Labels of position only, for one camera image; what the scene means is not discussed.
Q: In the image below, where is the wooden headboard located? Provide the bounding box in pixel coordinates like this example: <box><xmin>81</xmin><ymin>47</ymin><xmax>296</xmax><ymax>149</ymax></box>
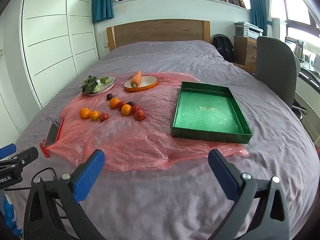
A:
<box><xmin>106</xmin><ymin>19</ymin><xmax>211</xmax><ymax>52</ymax></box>

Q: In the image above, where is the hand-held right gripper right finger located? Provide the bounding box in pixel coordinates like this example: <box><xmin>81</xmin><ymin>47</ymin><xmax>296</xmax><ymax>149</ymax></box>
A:
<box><xmin>207</xmin><ymin>149</ymin><xmax>292</xmax><ymax>240</ymax></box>

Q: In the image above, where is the window with dark frame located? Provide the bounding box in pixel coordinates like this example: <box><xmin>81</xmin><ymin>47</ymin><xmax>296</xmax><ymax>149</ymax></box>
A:
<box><xmin>275</xmin><ymin>0</ymin><xmax>320</xmax><ymax>40</ymax></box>

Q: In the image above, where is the patterned oval plate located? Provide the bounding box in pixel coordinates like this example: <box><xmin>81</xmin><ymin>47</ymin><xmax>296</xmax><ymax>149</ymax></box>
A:
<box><xmin>84</xmin><ymin>76</ymin><xmax>116</xmax><ymax>97</ymax></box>

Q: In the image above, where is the white printer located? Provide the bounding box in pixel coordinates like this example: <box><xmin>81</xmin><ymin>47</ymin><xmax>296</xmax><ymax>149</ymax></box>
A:
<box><xmin>234</xmin><ymin>21</ymin><xmax>264</xmax><ymax>39</ymax></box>

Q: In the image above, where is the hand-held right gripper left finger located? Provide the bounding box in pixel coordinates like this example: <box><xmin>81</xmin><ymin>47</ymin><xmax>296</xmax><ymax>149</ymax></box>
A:
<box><xmin>23</xmin><ymin>149</ymin><xmax>107</xmax><ymax>240</ymax></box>

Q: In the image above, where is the person's left hand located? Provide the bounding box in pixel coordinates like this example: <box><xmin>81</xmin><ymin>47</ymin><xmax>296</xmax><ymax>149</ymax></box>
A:
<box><xmin>0</xmin><ymin>194</ymin><xmax>22</xmax><ymax>237</ymax></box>

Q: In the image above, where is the black cable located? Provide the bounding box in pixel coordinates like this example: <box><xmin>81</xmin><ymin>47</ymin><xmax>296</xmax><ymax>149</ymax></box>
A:
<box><xmin>5</xmin><ymin>167</ymin><xmax>68</xmax><ymax>220</ymax></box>

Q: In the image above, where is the teal curtain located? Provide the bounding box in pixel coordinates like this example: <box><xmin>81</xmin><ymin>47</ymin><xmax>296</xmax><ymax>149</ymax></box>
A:
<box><xmin>246</xmin><ymin>0</ymin><xmax>273</xmax><ymax>38</ymax></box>
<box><xmin>92</xmin><ymin>0</ymin><xmax>115</xmax><ymax>23</ymax></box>

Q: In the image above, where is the carrot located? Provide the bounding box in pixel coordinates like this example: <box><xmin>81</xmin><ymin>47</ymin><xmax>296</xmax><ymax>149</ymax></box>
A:
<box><xmin>130</xmin><ymin>70</ymin><xmax>142</xmax><ymax>88</ymax></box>

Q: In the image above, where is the white wardrobe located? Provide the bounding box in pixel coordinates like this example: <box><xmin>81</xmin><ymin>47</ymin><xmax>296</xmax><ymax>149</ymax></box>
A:
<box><xmin>0</xmin><ymin>0</ymin><xmax>100</xmax><ymax>143</ymax></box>

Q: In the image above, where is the black backpack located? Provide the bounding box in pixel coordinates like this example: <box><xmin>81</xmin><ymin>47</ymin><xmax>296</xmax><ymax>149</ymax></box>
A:
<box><xmin>212</xmin><ymin>34</ymin><xmax>234</xmax><ymax>62</ymax></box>

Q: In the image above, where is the green cardboard box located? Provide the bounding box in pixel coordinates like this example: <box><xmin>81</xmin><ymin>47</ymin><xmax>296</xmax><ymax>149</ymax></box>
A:
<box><xmin>170</xmin><ymin>81</ymin><xmax>252</xmax><ymax>144</ymax></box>

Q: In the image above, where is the grey chair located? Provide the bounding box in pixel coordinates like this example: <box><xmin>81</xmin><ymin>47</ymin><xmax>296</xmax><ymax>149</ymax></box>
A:
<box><xmin>254</xmin><ymin>36</ymin><xmax>309</xmax><ymax>120</ymax></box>

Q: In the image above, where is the phone in red case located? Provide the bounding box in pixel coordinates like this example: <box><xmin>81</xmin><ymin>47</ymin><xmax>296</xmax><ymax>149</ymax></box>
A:
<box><xmin>44</xmin><ymin>117</ymin><xmax>65</xmax><ymax>148</ymax></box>

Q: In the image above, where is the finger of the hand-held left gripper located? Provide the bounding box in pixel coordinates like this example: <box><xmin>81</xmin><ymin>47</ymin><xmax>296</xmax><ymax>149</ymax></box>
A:
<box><xmin>0</xmin><ymin>144</ymin><xmax>17</xmax><ymax>160</ymax></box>
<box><xmin>0</xmin><ymin>147</ymin><xmax>39</xmax><ymax>171</ymax></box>

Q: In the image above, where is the red phone strap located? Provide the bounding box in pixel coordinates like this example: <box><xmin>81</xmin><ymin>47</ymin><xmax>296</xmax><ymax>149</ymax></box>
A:
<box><xmin>39</xmin><ymin>142</ymin><xmax>52</xmax><ymax>158</ymax></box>

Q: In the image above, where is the orange oval plate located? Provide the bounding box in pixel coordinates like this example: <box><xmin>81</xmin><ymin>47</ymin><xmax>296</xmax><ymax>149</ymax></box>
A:
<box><xmin>124</xmin><ymin>75</ymin><xmax>158</xmax><ymax>92</ymax></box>

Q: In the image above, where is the pink plastic sheet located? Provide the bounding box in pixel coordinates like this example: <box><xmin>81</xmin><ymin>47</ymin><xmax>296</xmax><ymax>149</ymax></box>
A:
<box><xmin>41</xmin><ymin>72</ymin><xmax>250</xmax><ymax>173</ymax></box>

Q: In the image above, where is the white desk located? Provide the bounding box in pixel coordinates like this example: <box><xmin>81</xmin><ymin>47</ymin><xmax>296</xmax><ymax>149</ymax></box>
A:
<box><xmin>285</xmin><ymin>36</ymin><xmax>320</xmax><ymax>98</ymax></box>

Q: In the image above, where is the large bok choy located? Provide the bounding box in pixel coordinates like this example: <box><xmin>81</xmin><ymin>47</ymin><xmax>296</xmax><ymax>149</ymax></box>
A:
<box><xmin>81</xmin><ymin>75</ymin><xmax>101</xmax><ymax>95</ymax></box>

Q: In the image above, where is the wooden drawer cabinet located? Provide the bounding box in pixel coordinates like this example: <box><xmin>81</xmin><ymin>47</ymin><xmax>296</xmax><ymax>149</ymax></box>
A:
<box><xmin>233</xmin><ymin>35</ymin><xmax>258</xmax><ymax>70</ymax></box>

